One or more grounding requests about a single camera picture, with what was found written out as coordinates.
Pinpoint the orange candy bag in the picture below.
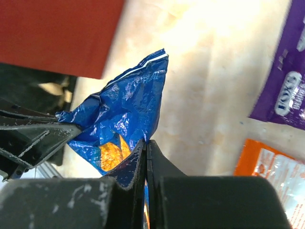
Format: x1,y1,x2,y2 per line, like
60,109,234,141
234,139,305,229

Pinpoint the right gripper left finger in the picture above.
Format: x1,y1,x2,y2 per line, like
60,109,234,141
0,141,146,229

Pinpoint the black floral blanket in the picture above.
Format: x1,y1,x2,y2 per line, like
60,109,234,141
0,63,77,115

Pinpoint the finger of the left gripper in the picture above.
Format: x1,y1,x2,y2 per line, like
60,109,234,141
0,99,81,181

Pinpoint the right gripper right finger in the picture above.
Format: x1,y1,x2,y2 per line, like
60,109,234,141
146,140,291,229

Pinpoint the blue Doritos chip bag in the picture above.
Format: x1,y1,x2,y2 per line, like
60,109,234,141
56,49,169,229

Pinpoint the red paper bag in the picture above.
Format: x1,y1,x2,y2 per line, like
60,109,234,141
0,0,125,79

